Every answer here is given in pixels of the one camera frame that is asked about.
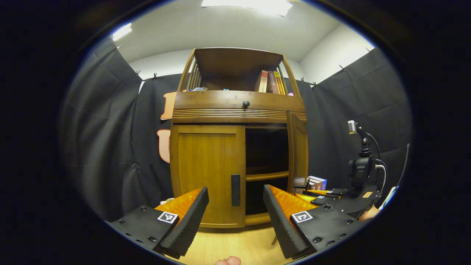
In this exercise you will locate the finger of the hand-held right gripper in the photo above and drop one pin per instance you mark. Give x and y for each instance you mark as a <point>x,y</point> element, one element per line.
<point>325,201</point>
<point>323,192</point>

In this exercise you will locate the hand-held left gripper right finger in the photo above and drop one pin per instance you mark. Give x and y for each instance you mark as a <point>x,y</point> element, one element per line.
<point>279,224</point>

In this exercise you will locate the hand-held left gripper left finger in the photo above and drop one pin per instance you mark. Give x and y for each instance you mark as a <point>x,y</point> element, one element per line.
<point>187,224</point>

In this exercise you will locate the wooden shoe cabinet door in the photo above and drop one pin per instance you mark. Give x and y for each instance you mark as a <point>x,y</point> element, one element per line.
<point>206,165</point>
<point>298,154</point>

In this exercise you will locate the wooden double-door shoe cabinet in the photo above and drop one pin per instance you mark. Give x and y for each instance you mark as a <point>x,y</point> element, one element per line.
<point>235,117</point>

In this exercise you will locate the blue white book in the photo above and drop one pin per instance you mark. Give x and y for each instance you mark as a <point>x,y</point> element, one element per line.
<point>319,182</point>

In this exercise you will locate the brown book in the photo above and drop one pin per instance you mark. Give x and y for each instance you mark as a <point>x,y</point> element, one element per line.
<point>312,186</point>

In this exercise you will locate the green plush toy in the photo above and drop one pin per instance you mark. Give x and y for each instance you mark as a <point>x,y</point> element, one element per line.
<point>168,201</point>

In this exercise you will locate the wooden inner shelf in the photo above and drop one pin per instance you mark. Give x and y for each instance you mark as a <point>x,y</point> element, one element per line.
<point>266,176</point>

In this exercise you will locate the dark red book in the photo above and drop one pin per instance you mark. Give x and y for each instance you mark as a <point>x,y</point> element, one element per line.
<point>273,82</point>

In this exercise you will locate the wooden drawer with black knob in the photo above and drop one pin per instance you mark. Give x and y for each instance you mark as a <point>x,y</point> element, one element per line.
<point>206,100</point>

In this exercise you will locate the tan book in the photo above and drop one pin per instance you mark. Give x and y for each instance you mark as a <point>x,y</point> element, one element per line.
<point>262,81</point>

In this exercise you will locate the black backdrop cloth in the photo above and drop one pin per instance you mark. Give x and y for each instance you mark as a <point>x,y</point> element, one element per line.
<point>103,129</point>

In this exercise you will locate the small blue-grey object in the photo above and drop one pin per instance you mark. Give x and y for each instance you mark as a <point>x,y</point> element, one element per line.
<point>199,89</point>

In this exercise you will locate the ceiling light panel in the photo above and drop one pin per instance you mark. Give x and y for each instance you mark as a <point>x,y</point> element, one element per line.
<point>250,4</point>
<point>121,32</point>

